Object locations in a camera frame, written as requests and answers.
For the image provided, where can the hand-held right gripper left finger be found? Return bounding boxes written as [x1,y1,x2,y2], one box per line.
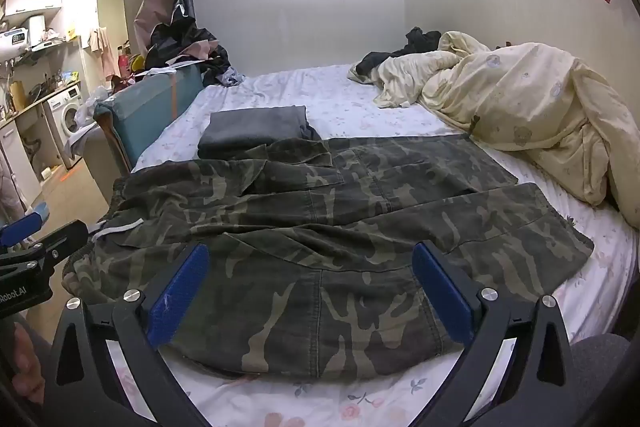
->
[42,242,211,427]

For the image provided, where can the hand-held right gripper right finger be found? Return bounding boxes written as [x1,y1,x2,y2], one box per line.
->
[411,241,601,427]

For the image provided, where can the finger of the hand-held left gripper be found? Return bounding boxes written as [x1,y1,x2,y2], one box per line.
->
[0,220,90,270]
[0,202,51,250]

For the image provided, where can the camouflage pants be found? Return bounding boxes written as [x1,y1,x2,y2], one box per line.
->
[62,134,596,380]

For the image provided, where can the folded grey pants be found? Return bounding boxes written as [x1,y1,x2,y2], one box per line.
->
[197,105,323,160]

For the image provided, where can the person's left hand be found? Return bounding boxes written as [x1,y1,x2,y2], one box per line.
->
[12,324,45,403]

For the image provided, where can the person's right hand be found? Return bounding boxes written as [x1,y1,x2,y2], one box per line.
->
[265,412,306,427]

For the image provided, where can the white low cabinet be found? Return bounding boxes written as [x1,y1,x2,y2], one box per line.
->
[0,122,43,208]

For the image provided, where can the white cloth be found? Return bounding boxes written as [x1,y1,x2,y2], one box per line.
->
[67,127,101,158]

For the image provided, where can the white washing machine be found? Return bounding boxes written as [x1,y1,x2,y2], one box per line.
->
[42,87,86,170]

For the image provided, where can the kitchen counter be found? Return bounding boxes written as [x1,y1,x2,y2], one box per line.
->
[0,79,83,128]

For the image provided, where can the clear plastic bag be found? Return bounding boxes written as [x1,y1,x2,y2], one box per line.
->
[85,87,111,118]

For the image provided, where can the teal headboard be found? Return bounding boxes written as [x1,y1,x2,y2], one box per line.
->
[94,64,206,172]

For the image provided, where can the person's grey trousers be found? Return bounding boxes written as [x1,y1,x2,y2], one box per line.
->
[570,332,636,427]

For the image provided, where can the white water heater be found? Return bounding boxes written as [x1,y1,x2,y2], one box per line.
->
[0,27,31,60]

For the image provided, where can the pink towel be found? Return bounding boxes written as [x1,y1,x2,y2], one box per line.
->
[90,27,116,78]

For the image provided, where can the cream duvet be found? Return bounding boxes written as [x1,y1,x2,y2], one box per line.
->
[350,30,640,228]

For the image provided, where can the white floral bed sheet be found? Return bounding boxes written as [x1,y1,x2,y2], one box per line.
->
[107,64,638,427]

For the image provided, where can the pile of dark clothes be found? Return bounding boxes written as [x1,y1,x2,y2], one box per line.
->
[145,7,246,88]

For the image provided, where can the black clothes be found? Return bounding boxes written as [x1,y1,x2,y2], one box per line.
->
[356,27,443,75]

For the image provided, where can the wall shelf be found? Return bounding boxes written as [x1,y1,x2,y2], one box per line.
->
[30,37,81,52]

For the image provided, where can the white wall cabinet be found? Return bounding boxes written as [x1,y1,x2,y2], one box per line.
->
[5,0,63,15]

